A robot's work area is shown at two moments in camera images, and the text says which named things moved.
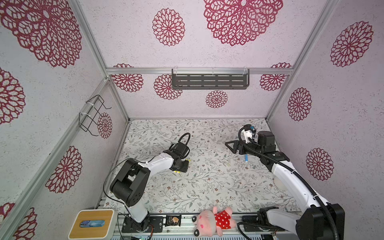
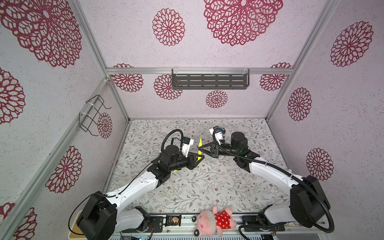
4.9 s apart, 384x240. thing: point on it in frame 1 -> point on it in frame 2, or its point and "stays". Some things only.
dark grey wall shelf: x=210 y=79 stays
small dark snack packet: x=173 y=220 stays
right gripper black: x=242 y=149 -> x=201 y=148
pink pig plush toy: x=208 y=223 stays
